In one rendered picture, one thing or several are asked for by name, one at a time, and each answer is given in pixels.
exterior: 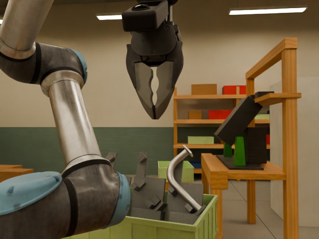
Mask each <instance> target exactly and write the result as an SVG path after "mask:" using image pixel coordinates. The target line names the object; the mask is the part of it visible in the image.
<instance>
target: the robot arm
mask: <svg viewBox="0 0 319 239"><path fill-rule="evenodd" d="M53 1H54V0H9V2H8V5H7V8H6V11H5V14H4V17H3V20H2V24H1V26H0V69H1V70H2V71H3V72H4V73H5V74H6V75H7V76H8V77H10V78H12V79H14V80H16V81H18V82H21V83H29V84H38V85H40V86H41V90H42V92H43V93H44V94H45V95H46V96H47V97H49V99H50V103H51V108H52V112H53V116H54V120H55V124H56V129H57V133H58V138H59V142H60V146H61V150H62V154H63V159H64V163H65V167H66V168H65V170H64V171H63V172H62V174H60V173H58V172H52V171H48V172H37V173H31V174H26V175H20V176H16V177H13V178H10V179H7V180H5V181H3V182H1V183H0V239H62V238H66V237H70V236H74V235H78V234H82V233H86V232H90V231H94V230H99V229H102V230H103V229H106V228H108V227H110V226H113V225H117V224H119V223H120V222H122V221H123V219H124V218H125V216H126V215H127V212H128V209H129V205H130V199H131V192H130V186H129V182H128V180H127V178H126V176H125V175H123V174H122V173H119V172H113V168H112V165H111V163H110V161H109V160H107V159H105V158H102V156H101V152H100V149H99V147H98V143H97V140H96V137H95V134H94V130H93V127H92V124H91V121H90V118H89V115H88V111H87V108H86V105H85V102H84V99H83V95H82V92H81V90H82V88H83V86H84V85H85V83H86V80H87V75H88V72H87V63H86V60H85V58H84V56H83V55H82V54H81V53H80V52H78V51H75V50H72V49H70V48H62V47H57V46H52V45H47V44H42V43H37V42H35V40H36V38H37V35H38V33H39V31H40V29H41V27H42V25H43V23H44V21H45V18H46V16H47V14H48V12H49V10H50V8H51V6H52V4H53ZM136 1H137V2H138V4H136V5H134V6H133V7H131V8H129V9H128V10H126V11H124V12H123V13H122V25H123V30H124V31H125V32H130V34H131V35H132V38H131V44H127V45H126V46H127V55H126V68H127V71H128V74H129V76H130V79H131V82H132V84H133V86H134V88H135V90H136V93H137V95H138V97H139V99H140V101H141V104H142V106H143V108H144V109H145V111H146V112H147V114H148V115H149V116H150V117H151V118H152V119H153V120H158V119H159V118H160V117H161V116H162V114H163V113H164V112H165V110H166V108H167V107H168V104H169V102H170V99H171V97H172V94H173V92H174V90H175V84H176V82H177V80H178V78H179V76H180V73H181V71H182V69H183V64H184V56H183V53H182V46H183V43H182V37H181V34H180V31H179V28H178V25H174V23H173V21H172V5H174V4H175V3H177V1H178V0H136ZM151 67H157V69H156V76H157V78H158V81H159V86H158V89H157V91H156V94H157V102H156V104H155V105H154V104H153V101H152V97H153V91H152V89H151V81H152V79H153V70H152V69H151Z"/></svg>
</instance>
